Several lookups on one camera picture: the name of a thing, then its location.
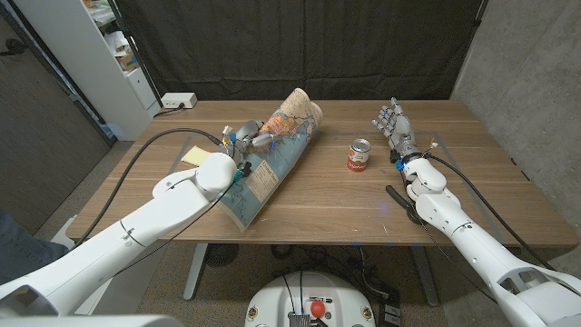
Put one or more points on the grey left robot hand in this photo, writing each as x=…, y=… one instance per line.
x=247, y=134

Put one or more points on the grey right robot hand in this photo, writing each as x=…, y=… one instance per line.
x=400, y=131

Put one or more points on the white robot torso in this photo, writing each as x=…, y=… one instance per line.
x=311, y=290

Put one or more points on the yellow sticky note pad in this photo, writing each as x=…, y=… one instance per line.
x=196, y=155

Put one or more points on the black backdrop stand pole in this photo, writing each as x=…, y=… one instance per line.
x=136, y=50

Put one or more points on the black floor power strip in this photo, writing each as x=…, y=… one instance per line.
x=390, y=311

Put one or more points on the white shelf cabinet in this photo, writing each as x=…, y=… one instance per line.
x=91, y=68

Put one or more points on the white table leg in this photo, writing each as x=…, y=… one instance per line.
x=426, y=277
x=194, y=272

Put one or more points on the white power strip box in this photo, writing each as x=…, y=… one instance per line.
x=178, y=100

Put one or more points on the person leg in jeans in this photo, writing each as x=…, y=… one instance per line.
x=22, y=250

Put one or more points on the red white soup can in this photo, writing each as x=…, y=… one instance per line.
x=359, y=156

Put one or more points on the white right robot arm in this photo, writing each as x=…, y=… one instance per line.
x=476, y=245

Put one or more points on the black clamp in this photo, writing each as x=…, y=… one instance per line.
x=401, y=202

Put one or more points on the red emergency stop button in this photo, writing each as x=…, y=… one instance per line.
x=318, y=309

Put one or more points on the cardboard box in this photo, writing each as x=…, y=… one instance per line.
x=127, y=60

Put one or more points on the map-printed cup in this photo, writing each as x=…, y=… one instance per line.
x=277, y=168

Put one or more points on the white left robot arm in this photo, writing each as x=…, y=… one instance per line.
x=136, y=227

